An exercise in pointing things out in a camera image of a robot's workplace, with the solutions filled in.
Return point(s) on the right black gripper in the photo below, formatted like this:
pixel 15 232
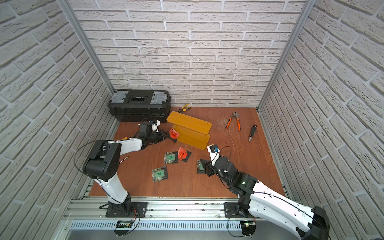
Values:
pixel 208 167

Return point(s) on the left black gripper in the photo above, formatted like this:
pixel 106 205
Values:
pixel 160 136

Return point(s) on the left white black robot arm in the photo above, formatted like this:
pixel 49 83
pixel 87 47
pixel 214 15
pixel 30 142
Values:
pixel 104 157

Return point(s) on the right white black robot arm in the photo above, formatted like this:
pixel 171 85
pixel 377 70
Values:
pixel 259 201

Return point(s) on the green tea bag right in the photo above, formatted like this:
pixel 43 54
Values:
pixel 200 167

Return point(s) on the green tea bag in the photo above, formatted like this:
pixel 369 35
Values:
pixel 200 167
pixel 160 174
pixel 171 158

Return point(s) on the green tea bag centre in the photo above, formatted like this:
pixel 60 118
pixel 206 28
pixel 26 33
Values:
pixel 171 158

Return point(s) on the green tea bag front left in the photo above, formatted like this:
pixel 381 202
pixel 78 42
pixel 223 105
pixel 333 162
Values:
pixel 160 174

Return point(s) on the yellow two-tier wooden shelf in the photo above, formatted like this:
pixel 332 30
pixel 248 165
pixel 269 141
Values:
pixel 193 131

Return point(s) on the black plastic toolbox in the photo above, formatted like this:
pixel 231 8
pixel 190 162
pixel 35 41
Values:
pixel 140 105

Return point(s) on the right green circuit board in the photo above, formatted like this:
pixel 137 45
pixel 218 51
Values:
pixel 248 225

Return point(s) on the green circuit board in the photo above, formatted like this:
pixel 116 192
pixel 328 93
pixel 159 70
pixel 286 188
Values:
pixel 248 225
pixel 124 225

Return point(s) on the left green circuit board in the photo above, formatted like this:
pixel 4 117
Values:
pixel 124 225

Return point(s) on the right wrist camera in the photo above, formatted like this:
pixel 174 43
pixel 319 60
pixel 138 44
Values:
pixel 214 152

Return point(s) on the yellow handled pliers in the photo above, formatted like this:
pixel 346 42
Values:
pixel 184 108

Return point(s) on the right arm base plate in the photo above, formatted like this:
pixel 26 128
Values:
pixel 232 210

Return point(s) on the black orange screwdriver handle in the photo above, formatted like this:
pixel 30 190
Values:
pixel 252 132

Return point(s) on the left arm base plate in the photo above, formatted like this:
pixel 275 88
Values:
pixel 127 210

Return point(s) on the aluminium front rail frame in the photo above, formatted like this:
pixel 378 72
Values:
pixel 157 209

